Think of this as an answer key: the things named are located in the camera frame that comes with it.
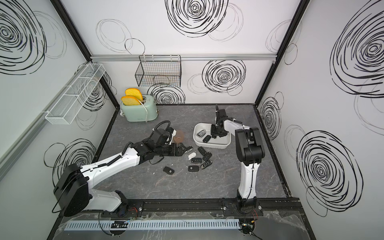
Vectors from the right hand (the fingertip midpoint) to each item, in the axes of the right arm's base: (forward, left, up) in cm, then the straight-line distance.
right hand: (214, 132), depth 102 cm
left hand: (-20, +20, +12) cm, 31 cm away
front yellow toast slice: (+11, +56, +19) cm, 60 cm away
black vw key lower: (-26, +14, -1) cm, 29 cm away
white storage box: (-6, +8, 0) cm, 10 cm away
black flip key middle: (-18, +6, -1) cm, 19 cm away
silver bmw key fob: (-1, +9, 0) cm, 9 cm away
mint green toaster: (+7, +52, +11) cm, 54 cm away
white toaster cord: (+12, +68, +4) cm, 69 cm away
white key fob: (-18, +15, 0) cm, 23 cm away
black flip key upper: (-14, +9, 0) cm, 16 cm away
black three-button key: (-21, +12, 0) cm, 24 cm away
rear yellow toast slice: (+17, +55, +20) cm, 61 cm away
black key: (-6, +6, 0) cm, 8 cm away
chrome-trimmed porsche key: (-24, +7, 0) cm, 25 cm away
